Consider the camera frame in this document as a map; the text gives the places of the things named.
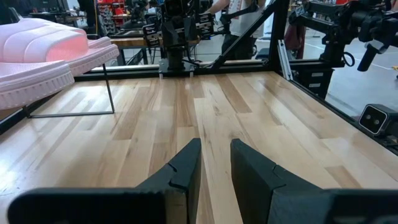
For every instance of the pink rubber slide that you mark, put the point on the pink rubber slide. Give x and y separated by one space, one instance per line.
31 84
37 40

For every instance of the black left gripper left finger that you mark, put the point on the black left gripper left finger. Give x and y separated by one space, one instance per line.
93 208

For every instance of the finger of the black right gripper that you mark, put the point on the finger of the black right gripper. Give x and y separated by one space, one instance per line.
191 28
171 33

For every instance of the wooden top desk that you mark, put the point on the wooden top desk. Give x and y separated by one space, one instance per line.
124 42

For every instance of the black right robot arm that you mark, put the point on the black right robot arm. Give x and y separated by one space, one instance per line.
175 57

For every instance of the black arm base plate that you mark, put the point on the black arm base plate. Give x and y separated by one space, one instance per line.
174 71

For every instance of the black controller box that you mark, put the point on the black controller box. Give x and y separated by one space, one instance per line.
314 84

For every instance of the black table-level camera box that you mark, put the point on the black table-level camera box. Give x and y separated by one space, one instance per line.
373 119

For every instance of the black aluminium rig frame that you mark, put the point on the black aluminium rig frame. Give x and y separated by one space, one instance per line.
278 31

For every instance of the red storage shelf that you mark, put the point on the red storage shelf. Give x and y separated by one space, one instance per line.
112 12

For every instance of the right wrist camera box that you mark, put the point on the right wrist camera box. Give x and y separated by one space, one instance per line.
174 7

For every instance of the wooden shelf with black frame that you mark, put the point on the wooden shelf with black frame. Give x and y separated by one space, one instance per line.
12 122

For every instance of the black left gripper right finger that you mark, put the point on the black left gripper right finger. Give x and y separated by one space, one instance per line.
311 208

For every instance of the person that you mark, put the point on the person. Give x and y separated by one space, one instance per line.
242 18

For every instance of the silver aluminium bracket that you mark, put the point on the silver aluminium bracket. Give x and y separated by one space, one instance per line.
284 59

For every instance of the maroon cloth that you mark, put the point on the maroon cloth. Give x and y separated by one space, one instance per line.
293 40

